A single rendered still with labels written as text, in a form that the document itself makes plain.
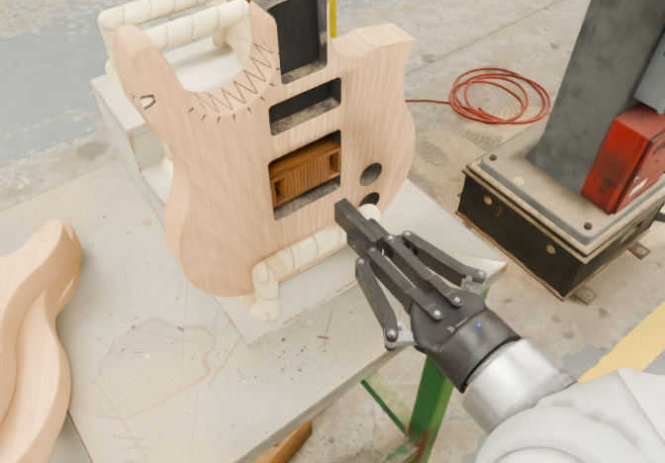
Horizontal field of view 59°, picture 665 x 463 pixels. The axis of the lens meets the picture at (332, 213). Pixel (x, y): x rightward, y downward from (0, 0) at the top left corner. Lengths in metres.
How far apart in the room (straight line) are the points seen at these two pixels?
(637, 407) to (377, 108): 0.46
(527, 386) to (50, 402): 0.53
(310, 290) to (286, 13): 0.41
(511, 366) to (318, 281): 0.40
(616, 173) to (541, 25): 1.66
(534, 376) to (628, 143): 1.33
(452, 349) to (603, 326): 1.57
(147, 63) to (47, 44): 2.88
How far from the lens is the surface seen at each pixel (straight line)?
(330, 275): 0.86
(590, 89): 1.83
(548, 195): 1.98
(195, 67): 0.98
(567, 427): 0.33
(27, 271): 0.84
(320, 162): 0.69
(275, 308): 0.79
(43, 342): 0.83
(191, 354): 0.83
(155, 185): 0.90
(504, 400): 0.52
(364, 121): 0.71
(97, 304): 0.91
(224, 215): 0.66
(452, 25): 3.28
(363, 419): 1.77
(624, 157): 1.83
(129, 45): 0.52
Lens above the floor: 1.64
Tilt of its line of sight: 49 degrees down
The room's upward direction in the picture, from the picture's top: straight up
